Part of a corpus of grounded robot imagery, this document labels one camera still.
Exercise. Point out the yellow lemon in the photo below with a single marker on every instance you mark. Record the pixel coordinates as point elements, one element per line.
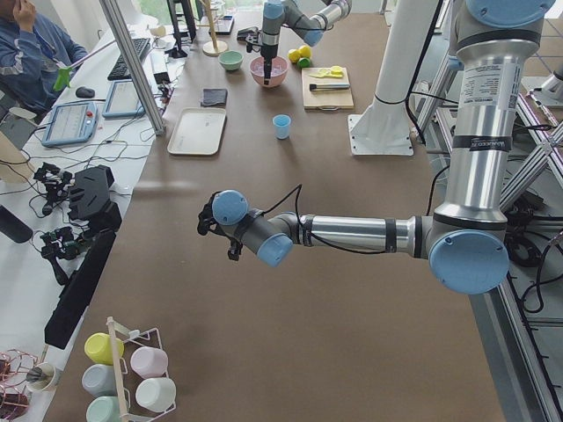
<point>294,55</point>
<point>305,51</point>

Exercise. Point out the blue teach pendant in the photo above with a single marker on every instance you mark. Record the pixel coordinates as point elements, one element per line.
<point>71,123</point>
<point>122,101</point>

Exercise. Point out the bamboo cutting board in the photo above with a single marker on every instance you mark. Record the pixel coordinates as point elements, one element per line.
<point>325,100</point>

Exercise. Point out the white cup in rack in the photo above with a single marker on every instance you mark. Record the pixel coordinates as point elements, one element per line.
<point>156,394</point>

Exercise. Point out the beige rabbit tray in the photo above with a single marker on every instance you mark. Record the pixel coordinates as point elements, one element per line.
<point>198,132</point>

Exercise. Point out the mint cup in rack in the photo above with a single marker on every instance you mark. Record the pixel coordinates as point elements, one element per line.
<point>104,409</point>

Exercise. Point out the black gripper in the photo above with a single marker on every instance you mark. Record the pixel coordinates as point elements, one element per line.
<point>268,52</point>

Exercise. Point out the pink bowl of ice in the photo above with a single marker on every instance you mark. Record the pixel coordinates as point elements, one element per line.
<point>278,72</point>

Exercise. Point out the white wire cup rack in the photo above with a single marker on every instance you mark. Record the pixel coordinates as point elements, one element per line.
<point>123,342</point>

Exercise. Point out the light blue plastic cup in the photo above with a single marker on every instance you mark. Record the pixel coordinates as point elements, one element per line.
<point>282,125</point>

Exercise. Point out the grey cup in rack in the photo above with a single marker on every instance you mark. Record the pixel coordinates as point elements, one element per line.
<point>99,380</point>

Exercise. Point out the grey folded cloth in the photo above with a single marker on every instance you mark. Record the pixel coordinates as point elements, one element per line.
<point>214,97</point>

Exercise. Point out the person in blue hoodie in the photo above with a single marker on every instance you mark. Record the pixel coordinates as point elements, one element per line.
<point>33,48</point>

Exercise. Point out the yellow cup in rack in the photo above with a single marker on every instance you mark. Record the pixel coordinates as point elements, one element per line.
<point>98,348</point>

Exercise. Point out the green ceramic bowl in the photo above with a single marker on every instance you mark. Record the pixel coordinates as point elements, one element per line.
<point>231,60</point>

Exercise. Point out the green lime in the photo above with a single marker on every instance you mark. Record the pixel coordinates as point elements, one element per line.
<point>304,63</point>

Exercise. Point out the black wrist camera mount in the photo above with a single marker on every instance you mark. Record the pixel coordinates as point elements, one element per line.
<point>253,42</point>
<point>206,221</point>

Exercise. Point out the aluminium frame post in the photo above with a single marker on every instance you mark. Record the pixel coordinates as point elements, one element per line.
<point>121,34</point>

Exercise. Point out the wooden cup tree stand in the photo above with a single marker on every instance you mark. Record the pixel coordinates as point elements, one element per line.
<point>215,47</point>

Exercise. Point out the pink cup in rack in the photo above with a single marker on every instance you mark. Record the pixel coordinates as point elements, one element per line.
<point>149,362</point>

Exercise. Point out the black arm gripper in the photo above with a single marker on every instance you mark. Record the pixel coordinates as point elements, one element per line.
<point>203,222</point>

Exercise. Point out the white camera post base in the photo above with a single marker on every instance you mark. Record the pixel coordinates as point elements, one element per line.
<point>383,129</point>

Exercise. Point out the lemon slice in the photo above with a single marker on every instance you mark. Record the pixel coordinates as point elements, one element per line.
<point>336,70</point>

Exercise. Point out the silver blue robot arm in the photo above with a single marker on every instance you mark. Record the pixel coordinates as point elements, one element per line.
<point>463,239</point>
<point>276,14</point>

